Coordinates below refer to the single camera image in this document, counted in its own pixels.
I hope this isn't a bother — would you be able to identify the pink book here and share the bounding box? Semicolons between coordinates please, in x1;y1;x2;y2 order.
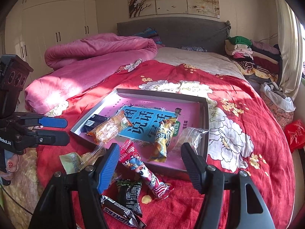
82;98;203;170

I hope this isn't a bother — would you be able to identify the orange bread packet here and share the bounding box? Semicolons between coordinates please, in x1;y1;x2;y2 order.
86;111;132;144

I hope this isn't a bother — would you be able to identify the grey headboard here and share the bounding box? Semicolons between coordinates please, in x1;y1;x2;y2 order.
116;17;231;53

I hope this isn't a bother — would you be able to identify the cream wardrobe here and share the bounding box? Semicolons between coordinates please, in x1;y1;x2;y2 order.
5;0;99;81

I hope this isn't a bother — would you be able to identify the person's left hand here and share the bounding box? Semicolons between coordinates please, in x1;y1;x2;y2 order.
0;154;21;180

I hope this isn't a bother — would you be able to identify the beige plush blanket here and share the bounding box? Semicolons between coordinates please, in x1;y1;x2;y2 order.
0;145;48;229

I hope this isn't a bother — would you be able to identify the blue cookie packet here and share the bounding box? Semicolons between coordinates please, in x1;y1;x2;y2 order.
81;114;109;133

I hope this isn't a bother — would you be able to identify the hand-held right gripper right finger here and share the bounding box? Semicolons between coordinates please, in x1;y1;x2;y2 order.
181;143;273;229

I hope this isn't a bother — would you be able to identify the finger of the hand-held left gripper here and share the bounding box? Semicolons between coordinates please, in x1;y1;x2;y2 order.
15;114;68;130
15;128;70;153

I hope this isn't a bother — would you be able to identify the dark patterned cloth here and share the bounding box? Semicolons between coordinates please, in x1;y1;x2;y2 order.
179;46;208;53

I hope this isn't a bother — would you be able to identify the pile of folded clothes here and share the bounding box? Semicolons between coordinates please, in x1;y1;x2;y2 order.
224;36;284;84

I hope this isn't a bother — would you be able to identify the red floral blanket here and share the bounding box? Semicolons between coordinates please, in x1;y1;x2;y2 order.
36;60;293;229

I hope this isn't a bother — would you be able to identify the chocolate bar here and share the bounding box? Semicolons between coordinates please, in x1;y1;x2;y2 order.
100;194;147;229

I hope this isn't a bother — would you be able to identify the pink quilt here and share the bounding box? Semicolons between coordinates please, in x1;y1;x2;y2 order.
24;32;159;115

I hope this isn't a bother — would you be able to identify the striped pillow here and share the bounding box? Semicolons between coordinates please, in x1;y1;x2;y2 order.
133;27;165;47

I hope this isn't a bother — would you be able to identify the dark green snack packet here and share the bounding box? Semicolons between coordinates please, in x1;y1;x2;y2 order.
116;180;143;217

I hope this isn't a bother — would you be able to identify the grey shallow box tray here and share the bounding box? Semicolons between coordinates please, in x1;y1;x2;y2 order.
70;88;210;172

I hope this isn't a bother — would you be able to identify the floral fabric bag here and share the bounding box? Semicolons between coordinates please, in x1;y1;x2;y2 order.
260;91;295;128

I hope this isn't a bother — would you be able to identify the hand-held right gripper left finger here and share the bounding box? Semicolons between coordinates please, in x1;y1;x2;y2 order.
29;143;121;229

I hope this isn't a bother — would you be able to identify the red snack packet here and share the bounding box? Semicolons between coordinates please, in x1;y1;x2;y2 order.
118;139;174;199

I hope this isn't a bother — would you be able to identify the black cable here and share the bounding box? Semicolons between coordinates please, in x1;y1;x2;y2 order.
0;177;34;216

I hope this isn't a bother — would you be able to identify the red plastic bag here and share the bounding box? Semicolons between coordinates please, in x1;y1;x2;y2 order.
284;119;305;153

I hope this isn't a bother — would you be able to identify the clear brown pastry packet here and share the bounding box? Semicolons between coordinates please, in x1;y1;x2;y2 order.
174;127;209;153

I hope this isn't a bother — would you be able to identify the striped clear pastry bag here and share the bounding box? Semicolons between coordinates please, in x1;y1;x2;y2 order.
81;143;108;166

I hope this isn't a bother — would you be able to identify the beige bed sheet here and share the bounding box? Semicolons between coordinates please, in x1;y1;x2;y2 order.
152;46;248;81

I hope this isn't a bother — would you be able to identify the cream curtain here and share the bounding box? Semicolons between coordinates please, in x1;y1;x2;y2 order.
273;0;303;94

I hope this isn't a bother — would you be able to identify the yellow snack packet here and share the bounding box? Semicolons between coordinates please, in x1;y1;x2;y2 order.
148;117;178;163

